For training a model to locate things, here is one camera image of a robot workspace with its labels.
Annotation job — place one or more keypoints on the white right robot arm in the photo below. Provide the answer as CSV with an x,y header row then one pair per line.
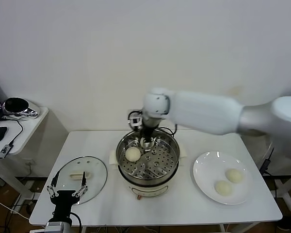
x,y
203,111

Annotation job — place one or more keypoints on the round glass pot lid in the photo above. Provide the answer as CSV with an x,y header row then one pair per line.
x,y
97,174

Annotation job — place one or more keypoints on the stainless steel steamer basket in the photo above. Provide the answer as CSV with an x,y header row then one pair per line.
x,y
160,165

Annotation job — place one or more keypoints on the white steamed baozi bun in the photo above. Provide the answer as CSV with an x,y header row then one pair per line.
x,y
142,142
234,175
132,154
223,188

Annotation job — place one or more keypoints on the chrome and black helmet device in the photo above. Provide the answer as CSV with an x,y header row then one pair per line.
x,y
14,105

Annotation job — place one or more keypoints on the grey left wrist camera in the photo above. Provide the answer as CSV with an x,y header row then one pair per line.
x,y
54,227

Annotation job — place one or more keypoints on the white wall socket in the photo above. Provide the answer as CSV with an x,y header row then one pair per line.
x,y
29,162

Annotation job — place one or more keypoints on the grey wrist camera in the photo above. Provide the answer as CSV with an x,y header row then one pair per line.
x,y
54,227
135,121

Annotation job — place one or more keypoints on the white round plate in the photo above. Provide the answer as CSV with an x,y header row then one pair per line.
x,y
208,165

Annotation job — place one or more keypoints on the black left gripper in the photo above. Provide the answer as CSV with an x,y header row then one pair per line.
x,y
63,201

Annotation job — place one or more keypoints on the black power adapter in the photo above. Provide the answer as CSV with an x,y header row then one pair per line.
x,y
266,165

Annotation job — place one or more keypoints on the white electric cooker base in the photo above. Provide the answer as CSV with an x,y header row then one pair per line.
x,y
148,189

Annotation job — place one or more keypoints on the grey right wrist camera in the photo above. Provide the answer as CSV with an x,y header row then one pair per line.
x,y
135,121

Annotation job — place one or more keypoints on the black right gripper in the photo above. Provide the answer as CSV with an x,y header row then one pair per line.
x,y
148,132

